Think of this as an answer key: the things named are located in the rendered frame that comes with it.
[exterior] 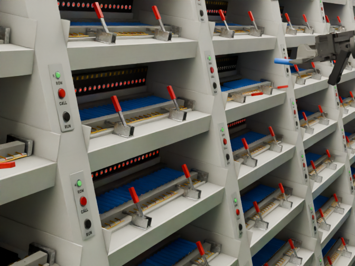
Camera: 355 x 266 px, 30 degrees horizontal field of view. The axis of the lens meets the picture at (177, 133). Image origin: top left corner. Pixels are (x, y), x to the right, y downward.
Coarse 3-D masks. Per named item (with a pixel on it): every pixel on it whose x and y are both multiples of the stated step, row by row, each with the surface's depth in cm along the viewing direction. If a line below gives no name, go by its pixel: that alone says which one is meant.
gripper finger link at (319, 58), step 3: (312, 57) 204; (315, 57) 202; (318, 57) 202; (321, 57) 202; (324, 57) 202; (327, 57) 203; (303, 60) 205; (306, 60) 205; (309, 60) 204; (312, 60) 203; (315, 60) 203; (318, 60) 202; (321, 60) 202
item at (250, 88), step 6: (252, 84) 227; (258, 84) 230; (264, 84) 234; (270, 84) 241; (228, 90) 207; (234, 90) 209; (240, 90) 213; (246, 90) 218; (252, 90) 222; (258, 90) 226; (228, 96) 204
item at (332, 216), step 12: (324, 192) 312; (336, 192) 310; (324, 204) 295; (336, 204) 303; (348, 204) 308; (324, 216) 286; (336, 216) 289; (348, 216) 305; (324, 228) 270; (336, 228) 280; (324, 240) 260
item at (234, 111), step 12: (228, 72) 237; (240, 72) 247; (252, 72) 246; (264, 72) 244; (276, 84) 242; (252, 96) 219; (264, 96) 223; (276, 96) 231; (228, 108) 191; (240, 108) 199; (252, 108) 210; (264, 108) 222; (228, 120) 192
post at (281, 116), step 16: (224, 0) 246; (240, 0) 244; (256, 0) 241; (272, 0) 241; (256, 16) 242; (272, 16) 239; (240, 64) 247; (256, 64) 245; (272, 64) 242; (288, 80) 245; (288, 96) 243; (272, 112) 245; (288, 112) 242; (288, 128) 243; (288, 160) 245; (304, 160) 250; (288, 176) 246; (304, 208) 245; (288, 224) 248; (304, 224) 246
